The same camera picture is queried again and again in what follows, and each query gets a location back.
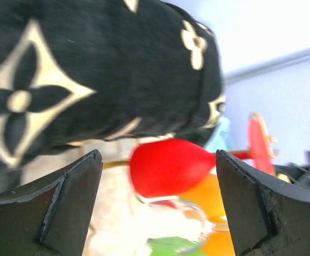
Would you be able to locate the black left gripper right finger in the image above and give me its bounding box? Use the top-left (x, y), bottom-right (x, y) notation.
top-left (216, 150), bottom-right (310, 256)

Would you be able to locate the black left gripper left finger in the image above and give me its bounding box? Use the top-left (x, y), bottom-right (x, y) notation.
top-left (0, 149), bottom-right (102, 256)

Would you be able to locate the clear wine glass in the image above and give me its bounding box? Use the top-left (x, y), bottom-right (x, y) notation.
top-left (134, 194), bottom-right (229, 255)

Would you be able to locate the red plastic wine glass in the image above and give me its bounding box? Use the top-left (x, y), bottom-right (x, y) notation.
top-left (129, 112), bottom-right (280, 198)

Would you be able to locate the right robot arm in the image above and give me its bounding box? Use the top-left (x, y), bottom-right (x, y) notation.
top-left (274, 150), bottom-right (310, 190)

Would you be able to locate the orange plastic wine glass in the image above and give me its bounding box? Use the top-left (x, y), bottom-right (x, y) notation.
top-left (179, 174), bottom-right (235, 256)

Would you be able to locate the green plastic wine glass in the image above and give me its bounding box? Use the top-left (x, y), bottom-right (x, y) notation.
top-left (146, 237), bottom-right (195, 256)

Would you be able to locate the light blue denim cloth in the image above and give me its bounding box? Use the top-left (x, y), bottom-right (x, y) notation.
top-left (204, 117), bottom-right (233, 153)

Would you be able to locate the black patterned plush blanket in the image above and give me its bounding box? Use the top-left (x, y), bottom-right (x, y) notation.
top-left (0, 1), bottom-right (226, 193)

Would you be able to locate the gold wire glass rack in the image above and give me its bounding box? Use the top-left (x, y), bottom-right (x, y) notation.
top-left (230, 112), bottom-right (291, 183)

